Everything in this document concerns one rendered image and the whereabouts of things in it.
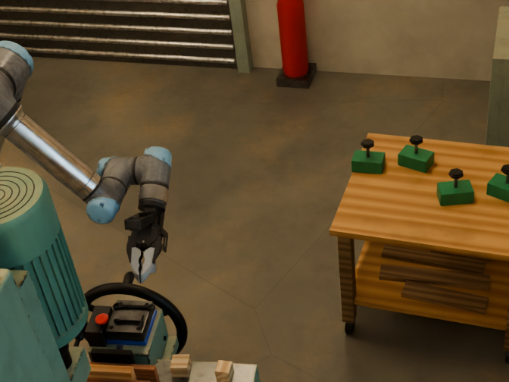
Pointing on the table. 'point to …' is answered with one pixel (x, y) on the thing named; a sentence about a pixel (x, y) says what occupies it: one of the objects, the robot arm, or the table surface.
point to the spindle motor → (40, 250)
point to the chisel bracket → (79, 364)
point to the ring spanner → (133, 306)
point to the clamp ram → (113, 355)
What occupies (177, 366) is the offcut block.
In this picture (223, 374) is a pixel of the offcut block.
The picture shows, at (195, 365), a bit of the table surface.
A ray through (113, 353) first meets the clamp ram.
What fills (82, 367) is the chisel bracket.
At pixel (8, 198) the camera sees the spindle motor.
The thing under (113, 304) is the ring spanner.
